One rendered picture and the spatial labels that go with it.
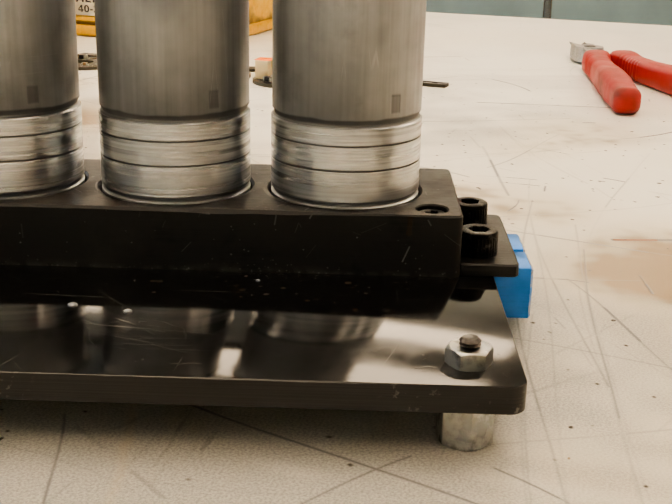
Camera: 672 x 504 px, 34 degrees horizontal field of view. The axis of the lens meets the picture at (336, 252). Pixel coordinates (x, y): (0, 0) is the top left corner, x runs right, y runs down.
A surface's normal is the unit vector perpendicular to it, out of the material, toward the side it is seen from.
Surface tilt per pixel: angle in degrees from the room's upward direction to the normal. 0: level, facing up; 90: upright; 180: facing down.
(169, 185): 90
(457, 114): 0
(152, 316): 0
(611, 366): 0
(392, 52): 90
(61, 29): 90
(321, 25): 90
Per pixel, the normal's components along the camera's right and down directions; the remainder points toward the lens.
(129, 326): 0.02, -0.95
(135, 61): -0.33, 0.29
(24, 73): 0.52, 0.29
